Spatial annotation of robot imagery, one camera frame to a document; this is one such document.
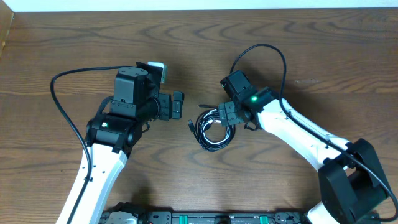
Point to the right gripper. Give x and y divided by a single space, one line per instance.
227 112

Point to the cardboard box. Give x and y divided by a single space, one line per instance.
6 18

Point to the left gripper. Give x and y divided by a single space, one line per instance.
168 108

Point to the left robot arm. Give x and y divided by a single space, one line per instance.
118 124

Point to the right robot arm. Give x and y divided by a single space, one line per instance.
351 178

